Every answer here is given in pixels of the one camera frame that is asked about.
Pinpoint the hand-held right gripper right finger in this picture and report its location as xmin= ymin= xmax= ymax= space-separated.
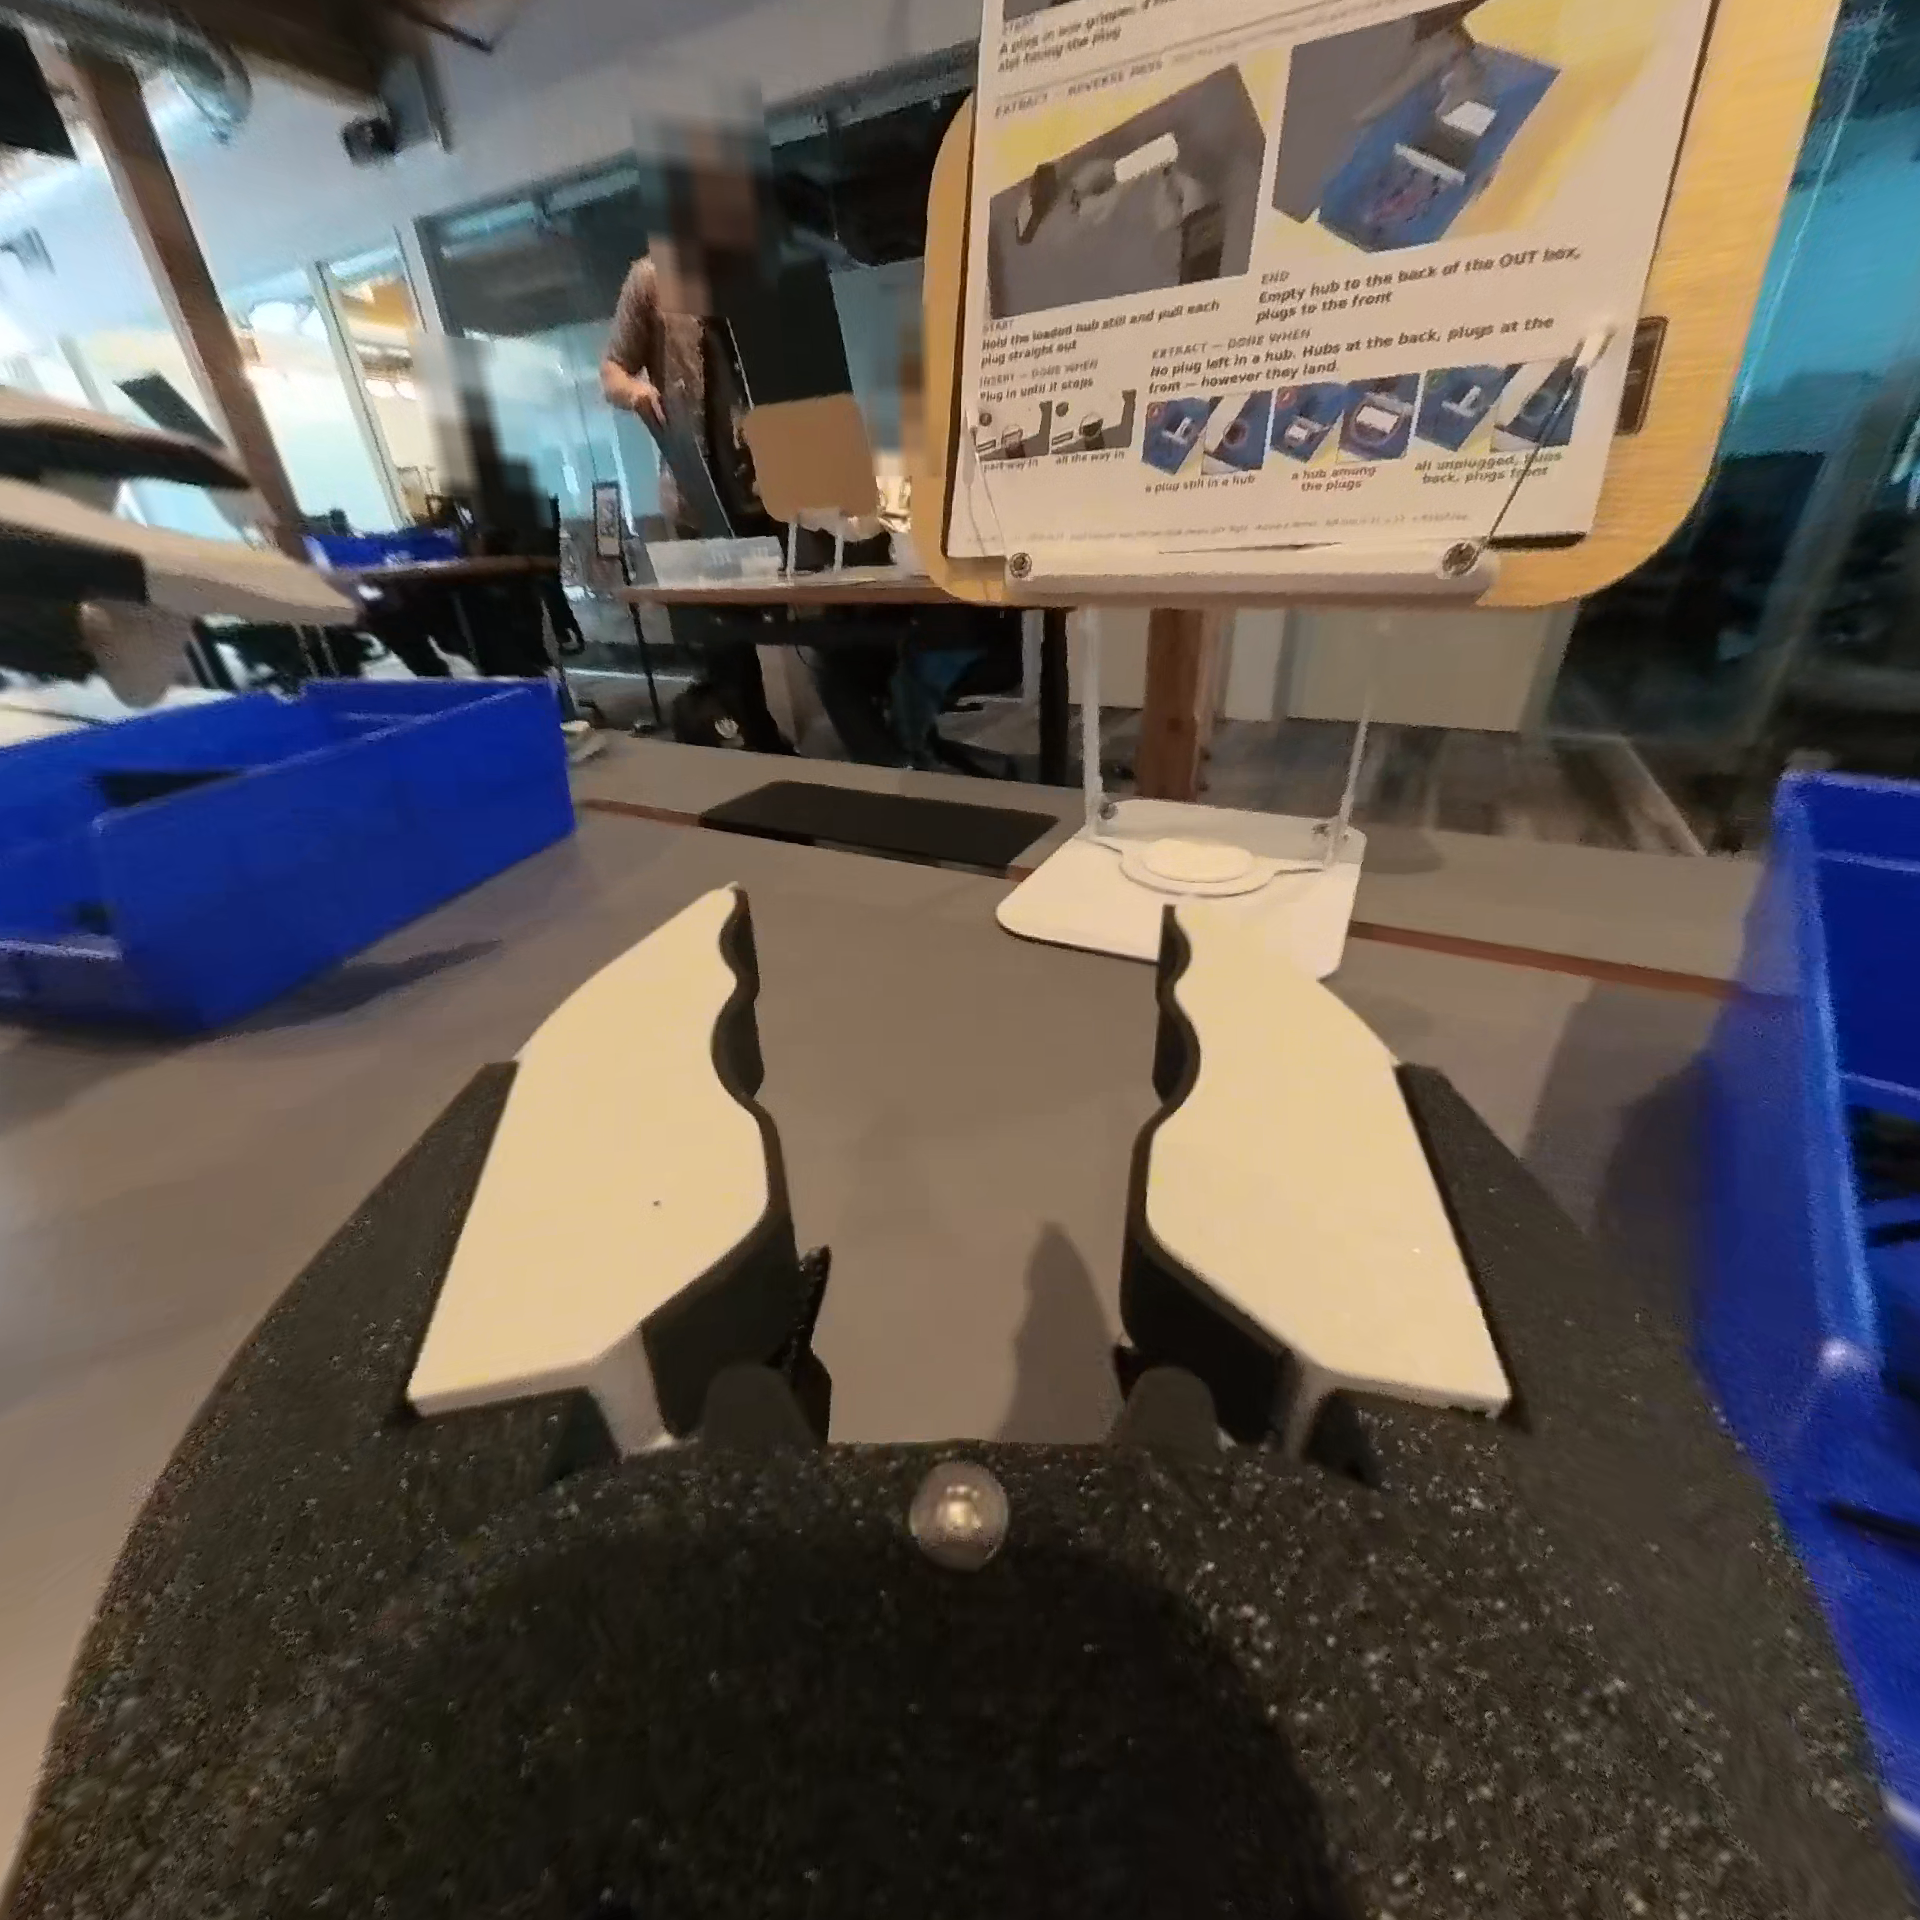
xmin=1118 ymin=904 xmax=1511 ymax=1464

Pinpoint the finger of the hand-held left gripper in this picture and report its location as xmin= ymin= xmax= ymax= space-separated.
xmin=0 ymin=486 xmax=366 ymax=706
xmin=0 ymin=387 xmax=253 ymax=494

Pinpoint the wooden pillar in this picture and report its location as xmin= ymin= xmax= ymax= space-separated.
xmin=1140 ymin=608 xmax=1220 ymax=800

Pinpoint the black table mat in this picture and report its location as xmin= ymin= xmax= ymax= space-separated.
xmin=700 ymin=780 xmax=1060 ymax=875

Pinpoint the black flat panel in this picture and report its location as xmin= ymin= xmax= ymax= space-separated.
xmin=644 ymin=381 xmax=740 ymax=544

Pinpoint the blue plastic bin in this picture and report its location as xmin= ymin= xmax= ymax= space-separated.
xmin=0 ymin=680 xmax=577 ymax=1038
xmin=1696 ymin=768 xmax=1920 ymax=1870

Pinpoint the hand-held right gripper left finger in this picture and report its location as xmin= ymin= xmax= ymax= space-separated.
xmin=407 ymin=882 xmax=831 ymax=1457

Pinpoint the printed instruction sheet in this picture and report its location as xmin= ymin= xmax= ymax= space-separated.
xmin=944 ymin=0 xmax=1721 ymax=561

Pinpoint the black backpack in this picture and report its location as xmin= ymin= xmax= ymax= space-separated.
xmin=666 ymin=681 xmax=799 ymax=754

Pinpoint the wooden table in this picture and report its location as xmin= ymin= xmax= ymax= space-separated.
xmin=620 ymin=569 xmax=1073 ymax=781
xmin=321 ymin=556 xmax=566 ymax=677

